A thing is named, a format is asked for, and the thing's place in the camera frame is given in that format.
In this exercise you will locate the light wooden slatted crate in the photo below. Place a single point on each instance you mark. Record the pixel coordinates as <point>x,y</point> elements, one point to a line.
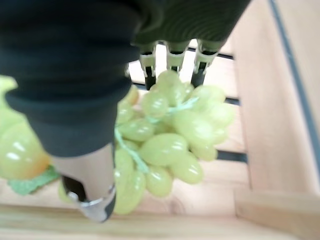
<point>270,150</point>

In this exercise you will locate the green grape bunch with leaf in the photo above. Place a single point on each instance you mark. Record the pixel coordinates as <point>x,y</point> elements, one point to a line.
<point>17,147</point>

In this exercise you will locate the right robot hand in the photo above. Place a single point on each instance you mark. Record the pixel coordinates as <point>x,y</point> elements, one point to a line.
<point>70,75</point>

